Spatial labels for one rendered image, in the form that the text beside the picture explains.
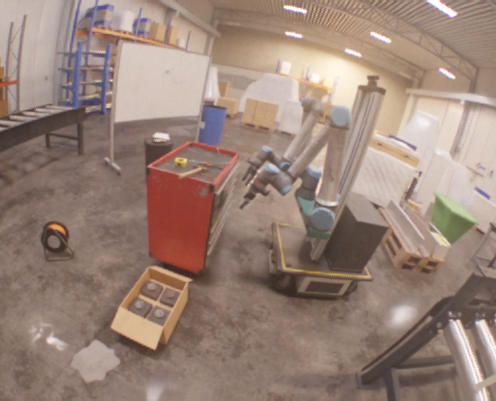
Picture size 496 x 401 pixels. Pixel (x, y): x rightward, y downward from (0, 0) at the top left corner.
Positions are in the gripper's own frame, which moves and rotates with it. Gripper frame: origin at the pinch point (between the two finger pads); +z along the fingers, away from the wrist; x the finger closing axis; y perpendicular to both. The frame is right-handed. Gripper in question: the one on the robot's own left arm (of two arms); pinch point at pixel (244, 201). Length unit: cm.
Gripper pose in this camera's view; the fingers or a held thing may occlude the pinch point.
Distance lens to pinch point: 161.7
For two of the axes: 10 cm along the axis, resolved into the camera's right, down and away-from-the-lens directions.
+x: -2.0, 5.4, -8.2
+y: -8.1, -5.7, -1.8
